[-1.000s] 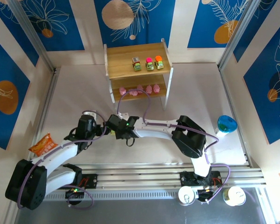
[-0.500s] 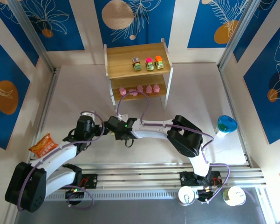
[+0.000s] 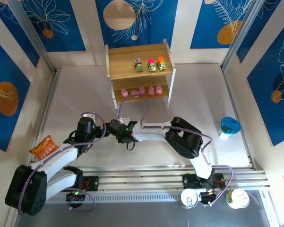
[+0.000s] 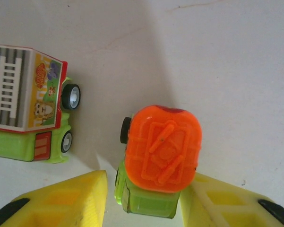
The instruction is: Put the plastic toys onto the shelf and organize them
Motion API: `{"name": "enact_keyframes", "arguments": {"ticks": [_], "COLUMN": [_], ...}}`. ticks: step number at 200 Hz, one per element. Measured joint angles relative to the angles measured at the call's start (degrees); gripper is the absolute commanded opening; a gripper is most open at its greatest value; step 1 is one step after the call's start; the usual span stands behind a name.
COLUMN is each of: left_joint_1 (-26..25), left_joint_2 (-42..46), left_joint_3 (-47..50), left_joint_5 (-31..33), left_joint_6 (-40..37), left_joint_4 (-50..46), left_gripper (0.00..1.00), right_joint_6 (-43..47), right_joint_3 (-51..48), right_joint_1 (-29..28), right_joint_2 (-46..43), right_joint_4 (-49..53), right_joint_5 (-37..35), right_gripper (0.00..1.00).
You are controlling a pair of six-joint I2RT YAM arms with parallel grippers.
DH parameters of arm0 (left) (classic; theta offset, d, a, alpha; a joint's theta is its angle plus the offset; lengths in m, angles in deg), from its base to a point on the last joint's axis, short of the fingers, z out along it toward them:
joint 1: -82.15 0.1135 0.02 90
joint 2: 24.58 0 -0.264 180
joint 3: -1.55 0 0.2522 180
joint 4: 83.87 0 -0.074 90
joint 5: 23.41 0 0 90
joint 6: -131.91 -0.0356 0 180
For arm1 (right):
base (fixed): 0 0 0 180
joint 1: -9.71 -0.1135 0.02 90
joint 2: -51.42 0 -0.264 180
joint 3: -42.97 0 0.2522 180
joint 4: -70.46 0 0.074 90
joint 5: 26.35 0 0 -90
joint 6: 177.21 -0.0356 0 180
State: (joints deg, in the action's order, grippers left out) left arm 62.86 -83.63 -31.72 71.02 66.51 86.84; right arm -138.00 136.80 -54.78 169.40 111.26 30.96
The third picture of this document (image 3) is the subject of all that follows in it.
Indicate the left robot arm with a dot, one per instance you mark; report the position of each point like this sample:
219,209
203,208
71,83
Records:
61,159

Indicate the green truck with striped box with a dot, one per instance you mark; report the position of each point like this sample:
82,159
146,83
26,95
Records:
138,65

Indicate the white drink can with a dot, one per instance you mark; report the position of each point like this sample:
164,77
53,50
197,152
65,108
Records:
190,199
238,198

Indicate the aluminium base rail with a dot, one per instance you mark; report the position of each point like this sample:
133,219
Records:
144,180

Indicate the orange snack bag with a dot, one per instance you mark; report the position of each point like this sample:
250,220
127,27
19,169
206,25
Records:
45,147

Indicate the wooden shelf with white frame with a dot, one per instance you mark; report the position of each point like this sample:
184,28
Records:
125,61

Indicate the green truck with orange mixer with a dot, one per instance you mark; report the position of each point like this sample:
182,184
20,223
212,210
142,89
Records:
161,63

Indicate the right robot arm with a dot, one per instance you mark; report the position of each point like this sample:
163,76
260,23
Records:
151,135

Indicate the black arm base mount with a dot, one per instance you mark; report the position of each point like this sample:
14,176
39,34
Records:
91,183
191,182

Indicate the green truck with pink mixer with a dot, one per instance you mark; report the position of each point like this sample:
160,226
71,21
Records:
151,65

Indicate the aluminium frame post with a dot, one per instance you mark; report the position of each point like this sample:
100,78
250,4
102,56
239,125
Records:
35,37
243,35

